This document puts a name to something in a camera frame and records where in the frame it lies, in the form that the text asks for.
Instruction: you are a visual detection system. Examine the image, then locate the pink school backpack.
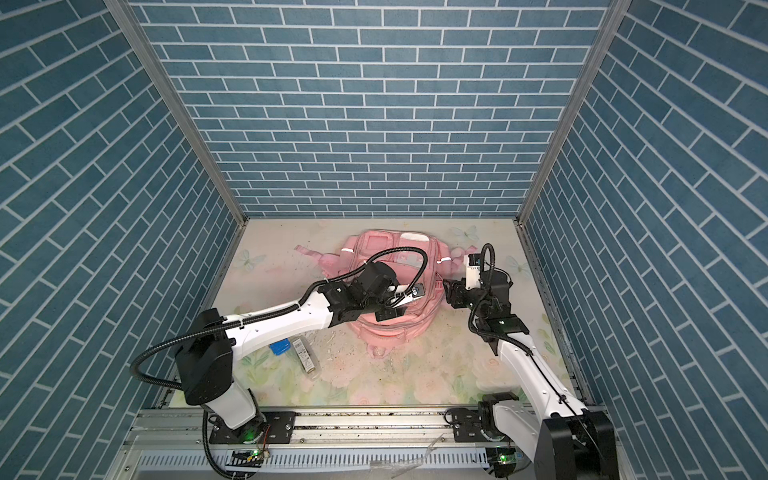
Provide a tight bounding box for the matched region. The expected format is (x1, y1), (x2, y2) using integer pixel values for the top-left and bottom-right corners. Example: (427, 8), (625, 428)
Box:
(296, 230), (478, 358)

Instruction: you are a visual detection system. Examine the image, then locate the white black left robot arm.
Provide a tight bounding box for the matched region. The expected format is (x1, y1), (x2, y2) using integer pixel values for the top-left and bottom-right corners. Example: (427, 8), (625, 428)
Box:
(174, 262), (426, 431)

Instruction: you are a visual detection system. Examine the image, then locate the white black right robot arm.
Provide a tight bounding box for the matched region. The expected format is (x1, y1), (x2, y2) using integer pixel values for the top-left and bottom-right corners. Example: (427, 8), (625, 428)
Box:
(443, 276), (620, 479)

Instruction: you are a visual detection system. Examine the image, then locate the blue pencil case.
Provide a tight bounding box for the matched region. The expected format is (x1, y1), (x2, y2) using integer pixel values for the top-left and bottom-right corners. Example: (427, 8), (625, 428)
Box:
(269, 339), (291, 356)

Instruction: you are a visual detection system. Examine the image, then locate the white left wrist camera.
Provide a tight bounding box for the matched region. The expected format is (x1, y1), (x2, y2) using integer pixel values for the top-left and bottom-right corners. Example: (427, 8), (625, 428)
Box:
(390, 283), (426, 306)

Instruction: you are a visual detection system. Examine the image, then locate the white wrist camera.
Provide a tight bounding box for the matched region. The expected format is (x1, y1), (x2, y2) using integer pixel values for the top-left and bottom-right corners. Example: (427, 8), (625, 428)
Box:
(464, 253), (483, 290)
(390, 283), (426, 306)

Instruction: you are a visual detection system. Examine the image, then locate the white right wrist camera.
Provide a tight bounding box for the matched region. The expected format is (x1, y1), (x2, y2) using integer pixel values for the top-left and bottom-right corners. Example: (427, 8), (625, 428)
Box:
(464, 253), (483, 290)

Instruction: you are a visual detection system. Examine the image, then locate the black corrugated right cable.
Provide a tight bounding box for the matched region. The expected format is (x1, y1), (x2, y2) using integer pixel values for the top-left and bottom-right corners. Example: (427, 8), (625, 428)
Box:
(467, 242), (535, 355)

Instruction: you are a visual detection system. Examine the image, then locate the black corrugated cable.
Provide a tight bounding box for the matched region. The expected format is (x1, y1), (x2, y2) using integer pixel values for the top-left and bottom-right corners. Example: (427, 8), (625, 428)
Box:
(129, 247), (430, 480)
(467, 242), (535, 355)

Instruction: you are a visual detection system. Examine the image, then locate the black corrugated left cable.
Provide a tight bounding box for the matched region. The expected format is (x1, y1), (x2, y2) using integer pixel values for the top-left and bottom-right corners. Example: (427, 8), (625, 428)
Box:
(129, 247), (430, 480)

